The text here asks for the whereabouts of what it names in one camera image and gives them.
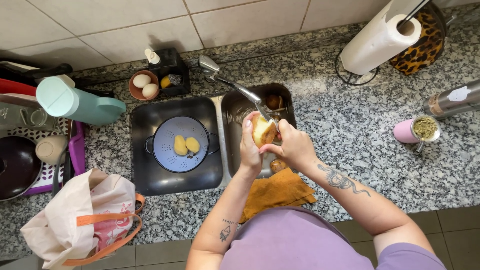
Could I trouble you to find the person's right hand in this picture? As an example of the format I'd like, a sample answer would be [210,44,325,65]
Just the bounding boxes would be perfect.
[259,119,319,173]

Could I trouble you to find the person's left hand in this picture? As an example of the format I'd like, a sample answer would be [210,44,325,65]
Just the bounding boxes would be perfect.
[239,111,263,172]

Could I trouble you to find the half-peeled potato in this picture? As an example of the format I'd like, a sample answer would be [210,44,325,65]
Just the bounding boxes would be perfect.
[251,113,278,149]

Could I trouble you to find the unpeeled brown potato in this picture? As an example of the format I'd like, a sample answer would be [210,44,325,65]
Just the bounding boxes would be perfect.
[269,159,289,173]
[266,94,283,111]

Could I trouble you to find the orange dish cloth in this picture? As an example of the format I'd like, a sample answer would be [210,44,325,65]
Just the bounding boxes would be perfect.
[239,167,317,224]

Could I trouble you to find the peeled yellow potato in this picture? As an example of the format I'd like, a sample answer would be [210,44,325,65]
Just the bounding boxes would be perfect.
[173,135,188,157]
[185,137,201,154]

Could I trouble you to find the chrome sink faucet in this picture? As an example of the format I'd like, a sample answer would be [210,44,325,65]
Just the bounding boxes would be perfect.
[198,55,263,106]

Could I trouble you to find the stainless steel double sink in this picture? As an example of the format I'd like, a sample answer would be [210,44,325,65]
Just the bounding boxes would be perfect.
[130,83,298,197]

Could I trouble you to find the white enamel colander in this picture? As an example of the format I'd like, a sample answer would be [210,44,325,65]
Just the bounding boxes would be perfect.
[144,115,220,174]

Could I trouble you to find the person's purple shirt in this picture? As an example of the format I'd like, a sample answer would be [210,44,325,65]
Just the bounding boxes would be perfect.
[220,206,448,270]

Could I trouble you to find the yellow scouring sponge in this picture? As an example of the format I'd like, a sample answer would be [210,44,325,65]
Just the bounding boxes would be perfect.
[160,73,183,89]

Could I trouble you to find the black sponge holder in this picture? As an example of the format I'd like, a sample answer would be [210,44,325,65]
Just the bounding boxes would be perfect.
[148,47,190,97]

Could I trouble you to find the white egg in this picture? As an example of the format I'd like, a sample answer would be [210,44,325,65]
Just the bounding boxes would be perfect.
[133,74,152,89]
[142,83,159,99]

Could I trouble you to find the pink mate cup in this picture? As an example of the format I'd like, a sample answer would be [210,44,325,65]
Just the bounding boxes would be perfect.
[393,115,442,144]

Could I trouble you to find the terracotta bowl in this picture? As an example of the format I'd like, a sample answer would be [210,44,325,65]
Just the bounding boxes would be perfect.
[128,70,161,101]

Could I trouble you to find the white paper towel roll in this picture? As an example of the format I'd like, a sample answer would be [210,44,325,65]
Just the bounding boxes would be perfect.
[340,0,423,76]

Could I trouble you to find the white dish soap bottle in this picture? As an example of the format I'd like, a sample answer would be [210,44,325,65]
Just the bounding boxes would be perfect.
[144,48,161,65]

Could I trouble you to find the leopard print tray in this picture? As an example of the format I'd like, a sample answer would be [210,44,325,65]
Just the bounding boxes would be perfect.
[389,3,448,76]

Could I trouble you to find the stainless steel thermos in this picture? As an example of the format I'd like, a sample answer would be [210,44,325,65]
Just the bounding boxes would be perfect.
[423,78,480,121]

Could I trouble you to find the purple dish drainer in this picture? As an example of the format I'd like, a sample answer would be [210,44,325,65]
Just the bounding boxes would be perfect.
[7,118,86,196]

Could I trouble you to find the teal plastic jug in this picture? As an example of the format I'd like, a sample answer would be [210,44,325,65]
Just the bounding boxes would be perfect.
[35,74,127,126]

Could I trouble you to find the beige ceramic cup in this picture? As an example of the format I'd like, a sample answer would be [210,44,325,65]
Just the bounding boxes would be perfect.
[35,134,68,166]

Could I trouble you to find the clear glass mug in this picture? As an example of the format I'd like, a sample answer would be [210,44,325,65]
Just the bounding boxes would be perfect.
[0,101,62,133]

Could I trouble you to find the dark round pan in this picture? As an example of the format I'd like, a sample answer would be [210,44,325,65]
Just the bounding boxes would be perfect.
[0,135,43,202]

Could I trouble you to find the red plastic lid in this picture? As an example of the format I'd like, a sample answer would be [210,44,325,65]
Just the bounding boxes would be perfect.
[0,78,37,97]

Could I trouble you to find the black wire towel holder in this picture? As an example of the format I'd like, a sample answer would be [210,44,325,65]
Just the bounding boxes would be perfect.
[334,0,432,86]

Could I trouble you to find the beige tote bag orange handles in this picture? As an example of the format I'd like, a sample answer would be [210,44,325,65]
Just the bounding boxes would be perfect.
[20,168,146,270]

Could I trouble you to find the black handled pan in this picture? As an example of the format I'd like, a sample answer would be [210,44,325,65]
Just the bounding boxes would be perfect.
[0,61,74,85]

